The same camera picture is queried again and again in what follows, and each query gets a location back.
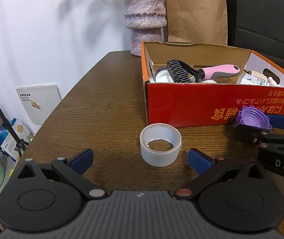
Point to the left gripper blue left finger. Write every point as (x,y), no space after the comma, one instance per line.
(71,171)

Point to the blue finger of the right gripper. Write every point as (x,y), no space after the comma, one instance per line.
(281,121)
(255,135)

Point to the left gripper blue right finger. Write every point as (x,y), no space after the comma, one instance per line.
(208,169)

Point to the purple ridged lid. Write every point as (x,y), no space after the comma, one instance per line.
(250,116)

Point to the clear box of white beads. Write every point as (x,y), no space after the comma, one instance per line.
(247,79)

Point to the white tape roll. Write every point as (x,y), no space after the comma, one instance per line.
(160,144)

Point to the pink handled black brush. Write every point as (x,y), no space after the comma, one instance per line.
(180,71)

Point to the blue rimmed round container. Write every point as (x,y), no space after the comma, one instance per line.
(163,76)

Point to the blue white packages on floor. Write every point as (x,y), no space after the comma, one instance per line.
(7,142)

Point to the red cardboard box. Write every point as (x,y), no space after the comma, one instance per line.
(196,104)

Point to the black paper bag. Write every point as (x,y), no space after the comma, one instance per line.
(257,25)

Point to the brown paper bag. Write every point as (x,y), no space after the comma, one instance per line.
(197,21)

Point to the purple ceramic vase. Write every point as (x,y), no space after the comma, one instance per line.
(145,19)

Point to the white panel against wall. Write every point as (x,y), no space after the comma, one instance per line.
(39,101)

